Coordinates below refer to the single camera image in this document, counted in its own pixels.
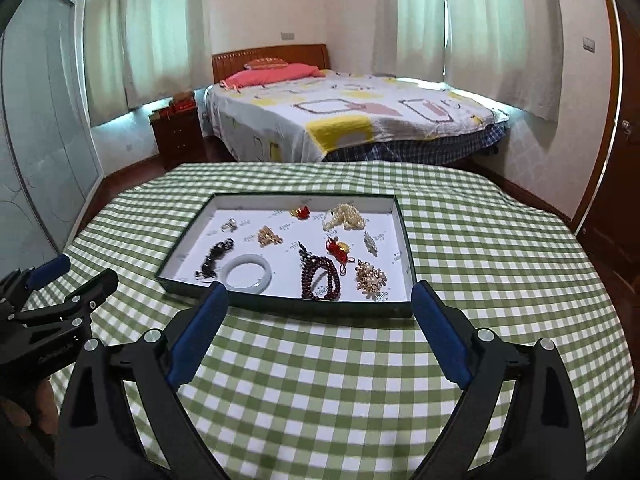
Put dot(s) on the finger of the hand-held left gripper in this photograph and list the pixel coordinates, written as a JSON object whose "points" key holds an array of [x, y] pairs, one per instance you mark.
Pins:
{"points": [[50, 266], [85, 300]]}

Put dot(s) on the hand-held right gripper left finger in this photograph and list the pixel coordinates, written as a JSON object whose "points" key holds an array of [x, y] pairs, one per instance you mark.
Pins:
{"points": [[197, 340]]}

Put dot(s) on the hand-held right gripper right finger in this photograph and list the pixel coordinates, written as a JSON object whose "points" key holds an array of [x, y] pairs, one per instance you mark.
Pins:
{"points": [[440, 340]]}

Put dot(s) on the dark green tray box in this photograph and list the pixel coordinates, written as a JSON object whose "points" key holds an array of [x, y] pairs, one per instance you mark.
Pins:
{"points": [[325, 307]]}

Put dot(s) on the silver brooch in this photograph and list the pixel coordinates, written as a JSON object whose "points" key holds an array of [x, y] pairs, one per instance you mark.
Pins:
{"points": [[370, 241]]}

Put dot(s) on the red knot ornament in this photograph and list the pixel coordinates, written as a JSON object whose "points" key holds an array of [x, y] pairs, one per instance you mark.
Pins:
{"points": [[337, 249]]}

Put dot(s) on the small red tassel ornament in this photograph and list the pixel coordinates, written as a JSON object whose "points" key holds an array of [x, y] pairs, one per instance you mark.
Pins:
{"points": [[301, 214]]}

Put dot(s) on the person's left hand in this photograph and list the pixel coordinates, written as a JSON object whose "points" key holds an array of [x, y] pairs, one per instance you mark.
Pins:
{"points": [[32, 407]]}

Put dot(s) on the white jade bangle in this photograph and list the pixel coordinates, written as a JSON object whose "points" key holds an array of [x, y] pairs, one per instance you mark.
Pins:
{"points": [[247, 287]]}

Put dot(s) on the gold flower brooch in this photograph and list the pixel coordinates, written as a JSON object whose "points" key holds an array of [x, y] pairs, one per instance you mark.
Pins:
{"points": [[371, 277]]}

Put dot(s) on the glass sliding wardrobe door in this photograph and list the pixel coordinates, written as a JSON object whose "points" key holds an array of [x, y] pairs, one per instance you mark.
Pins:
{"points": [[45, 135]]}

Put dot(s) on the dark wooden nightstand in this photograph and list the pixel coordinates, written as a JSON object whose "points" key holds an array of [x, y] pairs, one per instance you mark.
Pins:
{"points": [[177, 137]]}

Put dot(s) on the blue plaid bed sheet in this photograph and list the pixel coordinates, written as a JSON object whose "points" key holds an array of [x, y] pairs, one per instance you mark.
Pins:
{"points": [[425, 145]]}

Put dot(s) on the red box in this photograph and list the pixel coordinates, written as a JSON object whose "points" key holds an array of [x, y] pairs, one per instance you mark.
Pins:
{"points": [[181, 104]]}

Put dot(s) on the white curtain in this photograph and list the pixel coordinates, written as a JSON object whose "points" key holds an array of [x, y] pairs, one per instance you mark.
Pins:
{"points": [[420, 15], [105, 45], [167, 25], [500, 30]]}

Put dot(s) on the brown wooden door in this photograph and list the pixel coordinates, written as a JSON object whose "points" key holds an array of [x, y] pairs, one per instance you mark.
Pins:
{"points": [[615, 185]]}

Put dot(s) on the bed with patterned cover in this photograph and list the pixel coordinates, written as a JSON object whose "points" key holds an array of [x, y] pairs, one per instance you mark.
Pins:
{"points": [[350, 110]]}

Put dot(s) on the pink pillow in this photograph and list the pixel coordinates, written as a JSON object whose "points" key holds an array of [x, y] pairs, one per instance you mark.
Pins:
{"points": [[270, 75]]}

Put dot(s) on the patterned pillow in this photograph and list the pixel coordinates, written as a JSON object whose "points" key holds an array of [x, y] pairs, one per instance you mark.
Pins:
{"points": [[265, 63]]}

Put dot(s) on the wooden headboard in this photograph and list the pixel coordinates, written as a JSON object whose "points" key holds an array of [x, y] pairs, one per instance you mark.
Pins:
{"points": [[270, 52]]}

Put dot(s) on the wall switch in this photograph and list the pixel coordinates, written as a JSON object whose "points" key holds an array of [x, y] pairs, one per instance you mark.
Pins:
{"points": [[589, 43]]}

